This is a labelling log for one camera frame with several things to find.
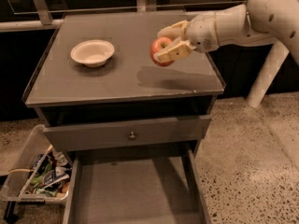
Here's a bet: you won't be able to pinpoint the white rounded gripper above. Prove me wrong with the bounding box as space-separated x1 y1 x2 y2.
154 5 249 63

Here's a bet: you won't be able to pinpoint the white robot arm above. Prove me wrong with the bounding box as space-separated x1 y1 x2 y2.
153 0 299 63

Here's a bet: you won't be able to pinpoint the clear plastic bin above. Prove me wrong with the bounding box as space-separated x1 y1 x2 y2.
0 125 68 203

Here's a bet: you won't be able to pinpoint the red apple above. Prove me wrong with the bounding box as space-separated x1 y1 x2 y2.
150 37 172 67

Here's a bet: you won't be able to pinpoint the white paper bowl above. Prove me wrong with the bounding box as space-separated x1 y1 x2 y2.
70 40 115 68

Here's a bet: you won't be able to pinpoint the metal horizontal rail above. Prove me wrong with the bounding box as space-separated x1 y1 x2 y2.
0 9 206 34

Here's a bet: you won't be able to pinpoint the grey top drawer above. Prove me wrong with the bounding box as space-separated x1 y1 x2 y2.
44 115 211 151

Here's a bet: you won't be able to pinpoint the grey open middle drawer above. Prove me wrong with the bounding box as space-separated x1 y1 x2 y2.
63 142 211 224

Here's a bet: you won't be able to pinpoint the round metal drawer knob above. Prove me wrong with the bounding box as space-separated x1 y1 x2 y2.
128 132 136 141

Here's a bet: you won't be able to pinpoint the snack packets in bin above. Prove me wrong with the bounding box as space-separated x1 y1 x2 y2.
24 146 72 199

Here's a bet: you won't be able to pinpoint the grey drawer cabinet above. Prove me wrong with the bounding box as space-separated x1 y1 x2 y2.
21 10 226 161

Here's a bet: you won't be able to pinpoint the left metal bracket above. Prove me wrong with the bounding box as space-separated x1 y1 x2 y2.
33 0 53 25

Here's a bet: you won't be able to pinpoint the white diagonal post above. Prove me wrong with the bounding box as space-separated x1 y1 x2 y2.
246 41 289 108

